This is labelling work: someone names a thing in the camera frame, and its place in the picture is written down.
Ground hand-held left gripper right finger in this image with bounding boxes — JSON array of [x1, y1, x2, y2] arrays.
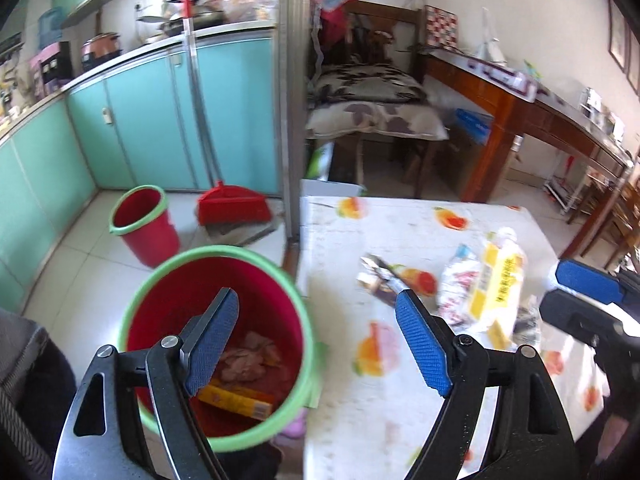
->
[[395, 289, 581, 480]]

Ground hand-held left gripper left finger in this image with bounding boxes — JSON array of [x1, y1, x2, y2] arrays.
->
[[52, 287, 241, 480]]

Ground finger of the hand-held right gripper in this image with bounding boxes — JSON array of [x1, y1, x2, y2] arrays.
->
[[555, 259, 640, 307], [539, 292, 640, 361]]

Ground dark foil wrapper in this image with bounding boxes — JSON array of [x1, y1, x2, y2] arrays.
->
[[512, 295, 543, 341]]

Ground large red bin green rim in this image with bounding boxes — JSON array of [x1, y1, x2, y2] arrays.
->
[[117, 245, 321, 453]]

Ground white and pink packet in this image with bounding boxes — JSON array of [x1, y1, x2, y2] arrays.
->
[[436, 244, 483, 331]]

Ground dark brown wrapper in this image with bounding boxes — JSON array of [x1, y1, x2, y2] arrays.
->
[[357, 254, 416, 308]]

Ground yellow and white packet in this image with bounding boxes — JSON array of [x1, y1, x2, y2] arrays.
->
[[467, 227, 528, 351]]

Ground crumpled pink paper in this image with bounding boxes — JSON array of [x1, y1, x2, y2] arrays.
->
[[217, 330, 281, 383]]

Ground yellow flat box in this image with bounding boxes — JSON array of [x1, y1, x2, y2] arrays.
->
[[197, 385, 276, 421]]

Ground wooden slatted chair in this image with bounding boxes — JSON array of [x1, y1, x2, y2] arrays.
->
[[570, 160, 640, 271]]

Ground white metal rack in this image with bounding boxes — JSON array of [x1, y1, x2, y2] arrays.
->
[[542, 170, 591, 216]]

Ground pink slipper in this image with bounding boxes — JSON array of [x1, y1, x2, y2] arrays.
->
[[272, 407, 308, 446]]

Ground fruit print tablecloth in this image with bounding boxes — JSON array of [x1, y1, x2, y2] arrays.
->
[[297, 195, 613, 480]]

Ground small red bin green rim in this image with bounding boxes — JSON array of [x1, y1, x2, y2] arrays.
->
[[109, 185, 181, 268]]

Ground brown wooden desk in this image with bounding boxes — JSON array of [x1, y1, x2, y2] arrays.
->
[[425, 50, 636, 203]]

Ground white flat box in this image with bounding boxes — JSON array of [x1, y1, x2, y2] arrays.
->
[[300, 179, 366, 198]]

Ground blue package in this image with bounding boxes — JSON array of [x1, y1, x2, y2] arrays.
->
[[455, 108, 493, 146]]

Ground person's grey garment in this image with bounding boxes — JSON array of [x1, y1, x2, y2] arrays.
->
[[0, 307, 76, 480]]

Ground printed white cardboard box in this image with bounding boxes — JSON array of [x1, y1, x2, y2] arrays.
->
[[305, 141, 335, 182]]

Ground purple and white long box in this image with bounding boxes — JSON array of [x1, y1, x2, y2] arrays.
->
[[467, 57, 538, 101]]

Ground teal kitchen cabinets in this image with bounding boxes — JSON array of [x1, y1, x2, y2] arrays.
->
[[0, 35, 281, 311]]

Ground light floral cushion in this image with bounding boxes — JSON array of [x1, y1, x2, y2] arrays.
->
[[305, 101, 448, 141]]

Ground clear plastic bag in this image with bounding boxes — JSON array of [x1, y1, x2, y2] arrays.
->
[[475, 7, 508, 63]]

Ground dark floral cushion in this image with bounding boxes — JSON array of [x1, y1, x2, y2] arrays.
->
[[307, 64, 428, 106]]

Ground red checkered board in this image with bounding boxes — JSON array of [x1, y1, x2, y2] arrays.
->
[[424, 5, 458, 51]]

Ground pink rice cooker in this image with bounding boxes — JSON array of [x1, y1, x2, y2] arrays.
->
[[80, 32, 123, 66]]

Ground pink and black box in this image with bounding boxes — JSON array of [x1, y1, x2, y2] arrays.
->
[[29, 42, 73, 96]]

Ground black wok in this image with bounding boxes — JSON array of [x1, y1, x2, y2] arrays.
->
[[137, 2, 226, 36]]

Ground red long-handled dustpan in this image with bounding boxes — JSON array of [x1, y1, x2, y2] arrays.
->
[[180, 0, 273, 227]]

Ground framed wall picture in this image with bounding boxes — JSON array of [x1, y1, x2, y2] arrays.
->
[[607, 0, 630, 71]]

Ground metal door frame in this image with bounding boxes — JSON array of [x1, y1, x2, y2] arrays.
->
[[277, 0, 308, 241]]

